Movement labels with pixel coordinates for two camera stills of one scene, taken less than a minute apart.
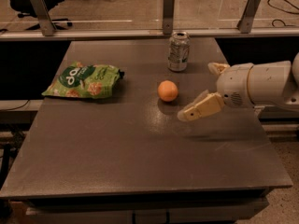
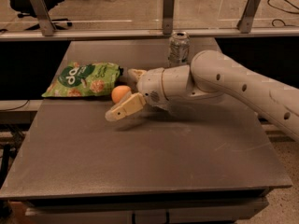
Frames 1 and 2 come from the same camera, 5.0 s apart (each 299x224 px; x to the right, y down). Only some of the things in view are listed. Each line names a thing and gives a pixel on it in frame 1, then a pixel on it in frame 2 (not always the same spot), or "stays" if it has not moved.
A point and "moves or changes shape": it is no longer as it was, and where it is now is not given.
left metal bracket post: x=43 y=13 stays
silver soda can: x=178 y=51 stays
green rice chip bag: x=81 y=79 stays
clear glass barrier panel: x=141 y=7 stays
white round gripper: x=233 y=84 → x=150 y=84
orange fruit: x=167 y=91 moves or changes shape
